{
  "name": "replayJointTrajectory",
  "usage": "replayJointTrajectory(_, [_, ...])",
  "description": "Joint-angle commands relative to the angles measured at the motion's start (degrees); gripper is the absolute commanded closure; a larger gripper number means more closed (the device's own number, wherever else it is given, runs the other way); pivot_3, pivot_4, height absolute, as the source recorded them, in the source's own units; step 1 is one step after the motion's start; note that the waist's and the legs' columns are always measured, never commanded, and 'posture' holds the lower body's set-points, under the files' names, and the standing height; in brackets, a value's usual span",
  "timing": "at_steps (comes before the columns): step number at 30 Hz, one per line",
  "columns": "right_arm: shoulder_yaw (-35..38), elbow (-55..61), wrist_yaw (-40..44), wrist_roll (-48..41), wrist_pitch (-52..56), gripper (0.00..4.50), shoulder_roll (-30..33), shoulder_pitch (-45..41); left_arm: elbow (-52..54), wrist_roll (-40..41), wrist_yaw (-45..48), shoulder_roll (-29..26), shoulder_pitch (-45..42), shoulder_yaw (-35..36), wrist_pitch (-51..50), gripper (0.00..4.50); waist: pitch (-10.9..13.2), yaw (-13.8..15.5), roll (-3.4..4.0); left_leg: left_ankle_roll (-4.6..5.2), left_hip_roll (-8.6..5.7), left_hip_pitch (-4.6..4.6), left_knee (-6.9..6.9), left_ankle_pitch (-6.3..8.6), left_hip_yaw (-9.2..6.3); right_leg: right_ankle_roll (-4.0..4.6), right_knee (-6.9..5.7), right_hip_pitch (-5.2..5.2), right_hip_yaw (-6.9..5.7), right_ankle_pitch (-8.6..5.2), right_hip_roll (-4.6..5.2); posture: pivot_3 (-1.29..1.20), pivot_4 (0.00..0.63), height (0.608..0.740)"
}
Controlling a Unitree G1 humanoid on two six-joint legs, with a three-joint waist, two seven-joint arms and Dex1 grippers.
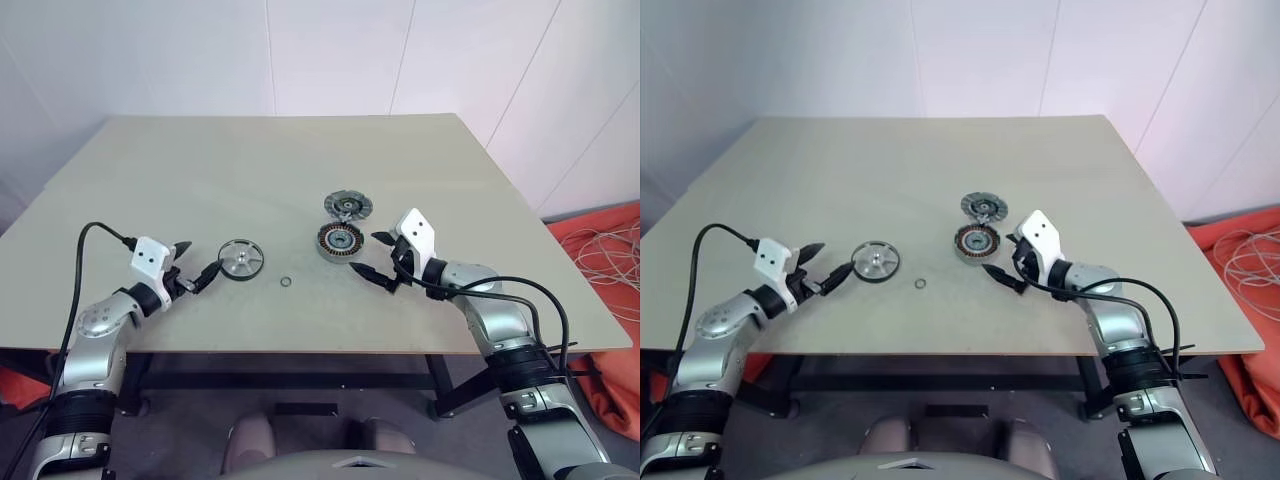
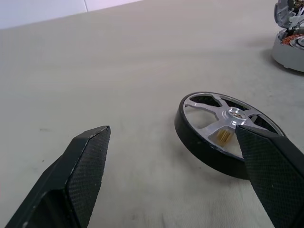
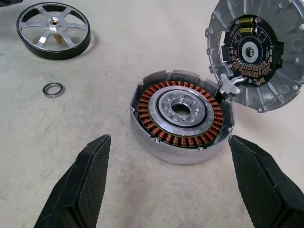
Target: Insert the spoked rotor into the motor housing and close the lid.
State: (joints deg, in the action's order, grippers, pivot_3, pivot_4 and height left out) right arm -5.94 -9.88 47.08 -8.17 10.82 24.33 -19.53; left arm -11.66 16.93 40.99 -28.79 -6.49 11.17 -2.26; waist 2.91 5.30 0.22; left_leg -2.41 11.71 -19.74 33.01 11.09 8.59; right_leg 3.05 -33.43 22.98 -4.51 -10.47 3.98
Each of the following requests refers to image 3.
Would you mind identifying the small steel bearing ring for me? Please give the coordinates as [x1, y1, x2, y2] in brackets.
[42, 83, 65, 97]

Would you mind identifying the black rimmed silver spoked rotor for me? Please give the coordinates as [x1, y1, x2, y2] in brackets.
[16, 5, 91, 60]

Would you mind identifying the silver motor cover with circuit board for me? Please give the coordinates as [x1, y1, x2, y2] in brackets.
[204, 0, 304, 114]

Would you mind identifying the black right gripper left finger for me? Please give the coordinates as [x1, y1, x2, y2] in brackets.
[33, 134, 112, 228]

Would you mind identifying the silver motor stator housing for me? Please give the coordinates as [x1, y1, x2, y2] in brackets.
[129, 69, 236, 165]

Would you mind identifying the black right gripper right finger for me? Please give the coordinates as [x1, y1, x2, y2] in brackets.
[228, 134, 304, 228]

